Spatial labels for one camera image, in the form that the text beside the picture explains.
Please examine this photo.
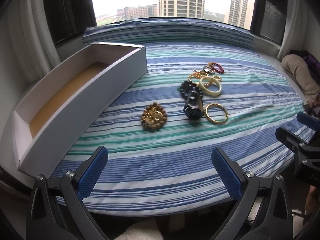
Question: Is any gold bangle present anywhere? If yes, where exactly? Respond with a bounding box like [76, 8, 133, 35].
[204, 103, 229, 126]

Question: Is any brown wooden bead bracelet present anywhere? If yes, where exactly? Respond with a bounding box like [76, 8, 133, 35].
[140, 101, 168, 131]

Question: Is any black bead bracelet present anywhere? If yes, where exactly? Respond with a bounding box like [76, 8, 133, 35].
[177, 80, 203, 100]

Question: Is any gold charm pendant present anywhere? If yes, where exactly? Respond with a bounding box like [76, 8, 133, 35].
[145, 107, 163, 125]

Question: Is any beige cushion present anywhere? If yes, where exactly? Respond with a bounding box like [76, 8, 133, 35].
[281, 54, 319, 107]

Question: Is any white curtain right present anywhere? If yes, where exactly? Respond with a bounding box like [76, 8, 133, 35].
[277, 0, 308, 61]

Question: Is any white curtain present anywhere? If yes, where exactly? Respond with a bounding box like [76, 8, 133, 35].
[7, 0, 61, 82]
[277, 0, 308, 61]

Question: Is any pale jade bangle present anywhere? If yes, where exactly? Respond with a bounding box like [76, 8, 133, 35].
[199, 76, 222, 97]

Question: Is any striped bed sheet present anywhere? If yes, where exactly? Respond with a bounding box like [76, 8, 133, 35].
[52, 42, 314, 216]

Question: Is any white cardboard box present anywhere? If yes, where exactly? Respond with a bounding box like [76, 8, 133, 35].
[12, 42, 147, 177]

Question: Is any white curtain left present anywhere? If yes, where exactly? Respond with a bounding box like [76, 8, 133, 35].
[7, 0, 61, 82]

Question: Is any red bead bracelet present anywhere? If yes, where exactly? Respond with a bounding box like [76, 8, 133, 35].
[208, 62, 225, 75]

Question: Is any golden pearl necklace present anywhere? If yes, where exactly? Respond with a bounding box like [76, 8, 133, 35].
[187, 71, 222, 84]

